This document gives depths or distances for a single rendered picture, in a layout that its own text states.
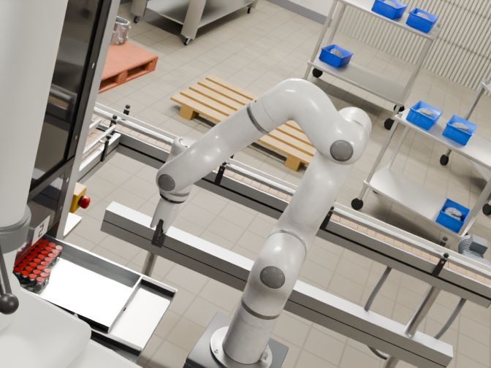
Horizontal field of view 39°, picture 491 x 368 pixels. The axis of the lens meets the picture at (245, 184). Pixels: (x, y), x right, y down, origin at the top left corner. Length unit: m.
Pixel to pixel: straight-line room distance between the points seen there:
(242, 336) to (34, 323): 1.12
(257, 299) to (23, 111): 1.25
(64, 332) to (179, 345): 2.41
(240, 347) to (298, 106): 0.73
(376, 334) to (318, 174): 1.44
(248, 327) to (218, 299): 1.70
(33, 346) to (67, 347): 0.04
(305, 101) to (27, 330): 0.95
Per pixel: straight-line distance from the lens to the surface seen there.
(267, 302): 1.86
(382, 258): 2.79
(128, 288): 2.10
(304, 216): 1.73
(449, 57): 9.43
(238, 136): 1.69
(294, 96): 1.62
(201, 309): 3.52
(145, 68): 5.98
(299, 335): 3.63
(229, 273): 2.97
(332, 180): 1.69
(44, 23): 0.68
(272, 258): 1.74
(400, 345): 3.04
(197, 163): 1.69
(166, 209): 1.84
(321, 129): 1.59
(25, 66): 0.69
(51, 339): 0.89
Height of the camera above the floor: 2.20
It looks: 28 degrees down
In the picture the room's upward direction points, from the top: 21 degrees clockwise
